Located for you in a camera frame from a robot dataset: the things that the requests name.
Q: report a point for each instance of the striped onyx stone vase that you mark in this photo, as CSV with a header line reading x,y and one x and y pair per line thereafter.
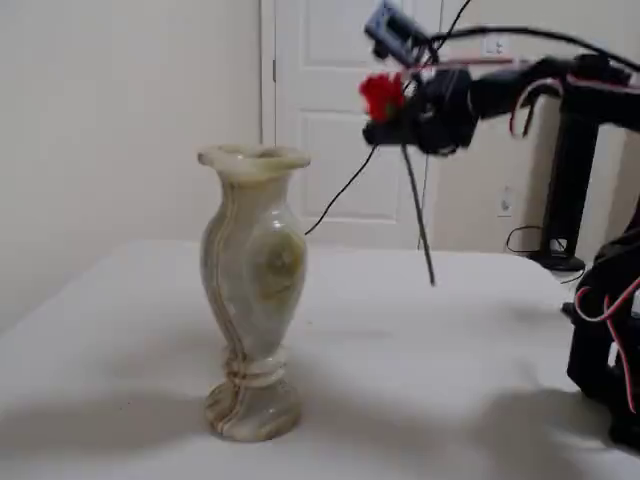
x,y
250,300

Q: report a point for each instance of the white light switch plate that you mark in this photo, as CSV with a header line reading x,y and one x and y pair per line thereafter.
x,y
495,46

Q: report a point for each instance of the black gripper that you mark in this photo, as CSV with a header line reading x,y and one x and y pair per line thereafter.
x,y
400,134

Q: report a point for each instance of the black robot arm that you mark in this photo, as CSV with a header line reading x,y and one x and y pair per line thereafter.
x,y
500,92

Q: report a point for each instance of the red rose with long stem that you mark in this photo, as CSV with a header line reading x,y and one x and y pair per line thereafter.
x,y
382,97

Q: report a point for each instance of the white panel door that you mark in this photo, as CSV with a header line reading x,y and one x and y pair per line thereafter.
x,y
340,150

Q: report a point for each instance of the white wall outlet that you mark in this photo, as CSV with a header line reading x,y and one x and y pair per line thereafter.
x,y
506,202

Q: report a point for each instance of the blue grey wrist camera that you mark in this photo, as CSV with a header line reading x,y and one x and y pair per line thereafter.
x,y
390,27

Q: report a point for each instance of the tall black post stand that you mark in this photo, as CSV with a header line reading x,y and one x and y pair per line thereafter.
x,y
570,175

